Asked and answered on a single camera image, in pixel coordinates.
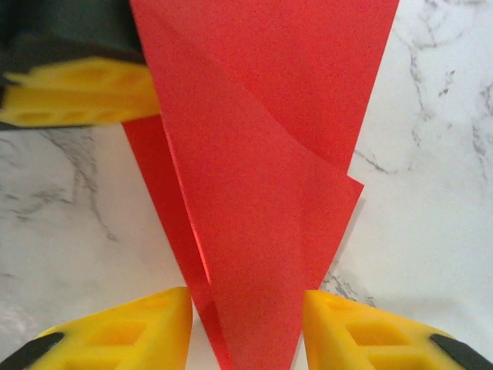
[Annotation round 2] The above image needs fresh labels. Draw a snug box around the red paper sheet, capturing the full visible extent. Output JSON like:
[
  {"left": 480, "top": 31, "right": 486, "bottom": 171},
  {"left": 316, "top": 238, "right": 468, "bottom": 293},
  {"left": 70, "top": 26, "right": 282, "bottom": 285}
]
[{"left": 122, "top": 0, "right": 400, "bottom": 370}]

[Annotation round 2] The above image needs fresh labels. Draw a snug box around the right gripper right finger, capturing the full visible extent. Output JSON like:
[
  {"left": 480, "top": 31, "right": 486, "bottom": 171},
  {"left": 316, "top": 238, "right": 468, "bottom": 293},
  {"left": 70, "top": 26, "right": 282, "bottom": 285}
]
[{"left": 304, "top": 289, "right": 493, "bottom": 370}]

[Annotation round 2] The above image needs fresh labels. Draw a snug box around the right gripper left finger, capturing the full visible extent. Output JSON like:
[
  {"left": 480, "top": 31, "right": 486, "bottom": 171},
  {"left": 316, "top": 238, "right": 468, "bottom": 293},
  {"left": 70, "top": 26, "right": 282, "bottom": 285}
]
[{"left": 15, "top": 287, "right": 193, "bottom": 370}]

